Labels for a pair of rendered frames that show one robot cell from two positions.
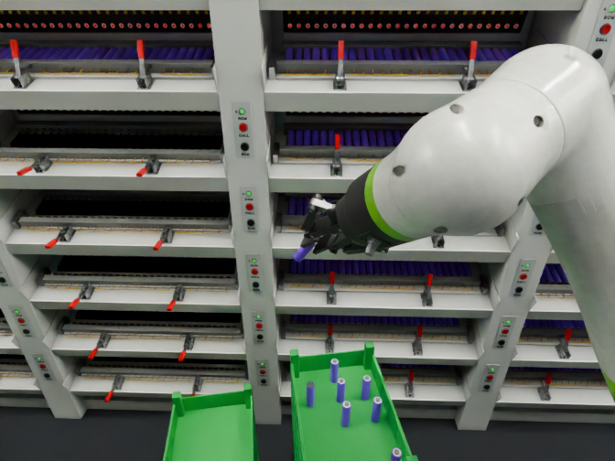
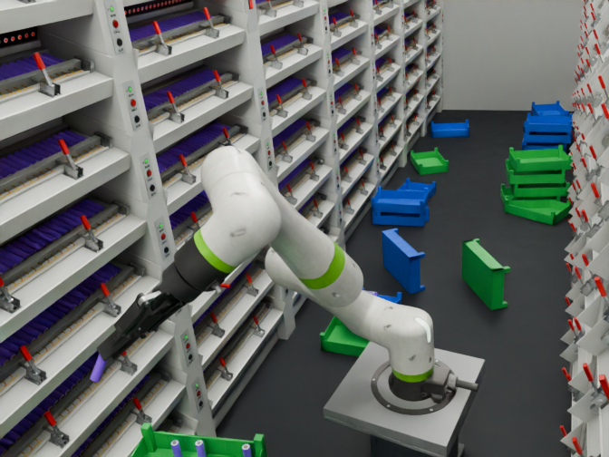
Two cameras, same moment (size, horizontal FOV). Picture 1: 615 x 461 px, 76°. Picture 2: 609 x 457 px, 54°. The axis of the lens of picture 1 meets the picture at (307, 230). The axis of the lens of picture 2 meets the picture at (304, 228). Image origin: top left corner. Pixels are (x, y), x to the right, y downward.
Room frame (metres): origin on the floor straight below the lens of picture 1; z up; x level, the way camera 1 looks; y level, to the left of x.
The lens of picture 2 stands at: (-0.13, 0.67, 1.56)
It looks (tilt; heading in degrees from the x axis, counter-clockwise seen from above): 26 degrees down; 293
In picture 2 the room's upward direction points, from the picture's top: 6 degrees counter-clockwise
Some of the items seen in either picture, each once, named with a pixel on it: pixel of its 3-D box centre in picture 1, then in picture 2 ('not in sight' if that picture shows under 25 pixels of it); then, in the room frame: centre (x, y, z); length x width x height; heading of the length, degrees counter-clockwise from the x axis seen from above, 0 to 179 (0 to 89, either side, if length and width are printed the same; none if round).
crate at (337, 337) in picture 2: not in sight; (362, 334); (0.50, -1.28, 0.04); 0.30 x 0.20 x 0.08; 178
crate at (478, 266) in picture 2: not in sight; (484, 273); (0.05, -1.77, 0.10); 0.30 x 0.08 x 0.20; 122
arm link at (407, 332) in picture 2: not in sight; (407, 340); (0.18, -0.70, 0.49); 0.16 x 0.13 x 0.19; 156
